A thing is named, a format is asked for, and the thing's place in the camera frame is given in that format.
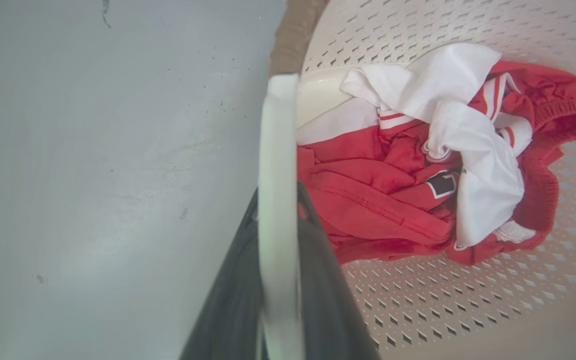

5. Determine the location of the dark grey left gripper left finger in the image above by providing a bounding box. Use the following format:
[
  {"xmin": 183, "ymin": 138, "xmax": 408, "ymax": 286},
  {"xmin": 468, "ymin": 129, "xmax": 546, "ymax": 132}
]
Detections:
[{"xmin": 179, "ymin": 187, "xmax": 269, "ymax": 360}]

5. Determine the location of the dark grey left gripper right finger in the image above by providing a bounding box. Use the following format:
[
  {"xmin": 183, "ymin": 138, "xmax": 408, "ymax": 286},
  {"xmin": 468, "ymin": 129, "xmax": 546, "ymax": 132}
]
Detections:
[{"xmin": 297, "ymin": 181, "xmax": 382, "ymax": 360}]

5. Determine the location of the white perforated plastic laundry basket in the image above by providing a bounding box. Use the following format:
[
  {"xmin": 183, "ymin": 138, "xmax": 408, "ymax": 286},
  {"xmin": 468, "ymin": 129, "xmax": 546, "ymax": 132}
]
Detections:
[{"xmin": 257, "ymin": 0, "xmax": 576, "ymax": 360}]

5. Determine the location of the red and white garment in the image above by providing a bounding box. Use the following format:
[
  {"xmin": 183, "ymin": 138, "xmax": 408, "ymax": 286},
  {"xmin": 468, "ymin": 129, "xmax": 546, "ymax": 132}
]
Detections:
[{"xmin": 296, "ymin": 42, "xmax": 576, "ymax": 266}]

